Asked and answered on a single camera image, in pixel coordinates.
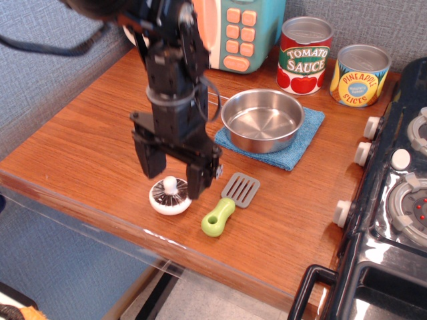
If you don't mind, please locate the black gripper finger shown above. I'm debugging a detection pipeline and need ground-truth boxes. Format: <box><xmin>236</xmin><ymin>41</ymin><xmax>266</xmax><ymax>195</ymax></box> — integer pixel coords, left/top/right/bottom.
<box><xmin>186</xmin><ymin>161</ymin><xmax>216</xmax><ymax>200</ymax></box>
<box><xmin>133</xmin><ymin>135</ymin><xmax>166</xmax><ymax>179</ymax></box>

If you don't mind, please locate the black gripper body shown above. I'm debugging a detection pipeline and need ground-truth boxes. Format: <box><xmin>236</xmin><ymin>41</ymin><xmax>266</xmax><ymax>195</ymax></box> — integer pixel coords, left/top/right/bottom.
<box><xmin>130</xmin><ymin>85</ymin><xmax>222</xmax><ymax>179</ymax></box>

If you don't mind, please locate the white toy mushroom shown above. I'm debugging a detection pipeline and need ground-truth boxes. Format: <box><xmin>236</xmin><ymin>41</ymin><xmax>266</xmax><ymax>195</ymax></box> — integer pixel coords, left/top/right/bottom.
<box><xmin>149</xmin><ymin>176</ymin><xmax>192</xmax><ymax>216</ymax></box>

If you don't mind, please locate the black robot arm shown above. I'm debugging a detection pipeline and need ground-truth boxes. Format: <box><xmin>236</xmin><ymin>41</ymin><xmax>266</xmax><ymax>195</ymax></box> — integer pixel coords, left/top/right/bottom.
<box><xmin>65</xmin><ymin>1</ymin><xmax>222</xmax><ymax>200</ymax></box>

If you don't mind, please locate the blue cloth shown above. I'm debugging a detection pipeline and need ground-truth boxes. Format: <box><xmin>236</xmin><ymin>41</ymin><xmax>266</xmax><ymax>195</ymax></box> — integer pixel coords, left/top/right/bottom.
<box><xmin>215</xmin><ymin>107</ymin><xmax>325</xmax><ymax>171</ymax></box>

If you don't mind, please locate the toy microwave teal and orange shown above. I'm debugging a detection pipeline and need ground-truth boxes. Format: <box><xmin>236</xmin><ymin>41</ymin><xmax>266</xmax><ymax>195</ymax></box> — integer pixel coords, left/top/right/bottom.
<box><xmin>193</xmin><ymin>0</ymin><xmax>286</xmax><ymax>74</ymax></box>

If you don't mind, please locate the white stove knob lower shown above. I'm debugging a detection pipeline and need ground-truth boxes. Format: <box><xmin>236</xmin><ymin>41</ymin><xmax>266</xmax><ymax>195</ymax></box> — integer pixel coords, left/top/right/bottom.
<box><xmin>332</xmin><ymin>200</ymin><xmax>352</xmax><ymax>228</ymax></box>

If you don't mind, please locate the white stove knob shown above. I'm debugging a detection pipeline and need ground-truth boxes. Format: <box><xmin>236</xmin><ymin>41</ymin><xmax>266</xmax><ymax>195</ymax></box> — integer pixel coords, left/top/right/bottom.
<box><xmin>363</xmin><ymin>117</ymin><xmax>381</xmax><ymax>140</ymax></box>
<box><xmin>332</xmin><ymin>200</ymin><xmax>352</xmax><ymax>228</ymax></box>
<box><xmin>354</xmin><ymin>142</ymin><xmax>372</xmax><ymax>167</ymax></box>

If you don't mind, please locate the tomato sauce can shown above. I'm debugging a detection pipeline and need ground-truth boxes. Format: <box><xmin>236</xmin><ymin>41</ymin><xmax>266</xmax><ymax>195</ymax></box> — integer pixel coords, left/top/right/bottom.
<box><xmin>277</xmin><ymin>16</ymin><xmax>334</xmax><ymax>95</ymax></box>

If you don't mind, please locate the white stove knob middle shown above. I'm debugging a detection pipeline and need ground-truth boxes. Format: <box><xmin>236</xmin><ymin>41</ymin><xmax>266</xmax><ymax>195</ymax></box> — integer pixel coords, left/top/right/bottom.
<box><xmin>354</xmin><ymin>142</ymin><xmax>372</xmax><ymax>167</ymax></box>

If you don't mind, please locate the white stove knob upper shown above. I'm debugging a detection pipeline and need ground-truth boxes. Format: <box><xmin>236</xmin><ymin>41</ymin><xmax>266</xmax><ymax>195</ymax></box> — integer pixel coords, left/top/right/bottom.
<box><xmin>363</xmin><ymin>117</ymin><xmax>381</xmax><ymax>140</ymax></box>

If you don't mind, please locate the pineapple slices can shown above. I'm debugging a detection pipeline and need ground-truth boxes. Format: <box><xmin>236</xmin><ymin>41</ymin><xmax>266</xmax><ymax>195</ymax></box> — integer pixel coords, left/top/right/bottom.
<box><xmin>330</xmin><ymin>44</ymin><xmax>392</xmax><ymax>108</ymax></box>

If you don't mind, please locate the orange object bottom left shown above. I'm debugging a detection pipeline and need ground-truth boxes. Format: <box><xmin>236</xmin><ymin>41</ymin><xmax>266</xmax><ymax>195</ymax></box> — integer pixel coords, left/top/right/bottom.
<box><xmin>1</xmin><ymin>304</ymin><xmax>47</xmax><ymax>320</ymax></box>

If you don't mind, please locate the white round stove button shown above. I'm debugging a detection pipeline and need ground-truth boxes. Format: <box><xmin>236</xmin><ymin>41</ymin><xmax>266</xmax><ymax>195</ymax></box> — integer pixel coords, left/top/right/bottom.
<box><xmin>390</xmin><ymin>149</ymin><xmax>411</xmax><ymax>171</ymax></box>

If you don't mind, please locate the black toy stove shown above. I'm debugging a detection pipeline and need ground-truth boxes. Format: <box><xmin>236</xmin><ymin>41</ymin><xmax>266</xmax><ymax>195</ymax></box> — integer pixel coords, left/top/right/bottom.
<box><xmin>288</xmin><ymin>58</ymin><xmax>426</xmax><ymax>319</ymax></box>

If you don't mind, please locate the green handled grey spatula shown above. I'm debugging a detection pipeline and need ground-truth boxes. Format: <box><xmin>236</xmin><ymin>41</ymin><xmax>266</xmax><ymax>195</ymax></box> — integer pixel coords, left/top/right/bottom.
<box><xmin>201</xmin><ymin>173</ymin><xmax>260</xmax><ymax>237</ymax></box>

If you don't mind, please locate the steel pan with wire handle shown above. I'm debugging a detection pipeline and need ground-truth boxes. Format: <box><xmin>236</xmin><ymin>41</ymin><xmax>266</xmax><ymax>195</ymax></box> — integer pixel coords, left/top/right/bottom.
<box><xmin>221</xmin><ymin>89</ymin><xmax>306</xmax><ymax>154</ymax></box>

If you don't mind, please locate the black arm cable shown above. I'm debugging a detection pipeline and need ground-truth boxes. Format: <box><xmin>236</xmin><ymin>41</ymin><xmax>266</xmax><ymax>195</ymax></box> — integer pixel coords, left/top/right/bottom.
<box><xmin>0</xmin><ymin>23</ymin><xmax>111</xmax><ymax>57</ymax></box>

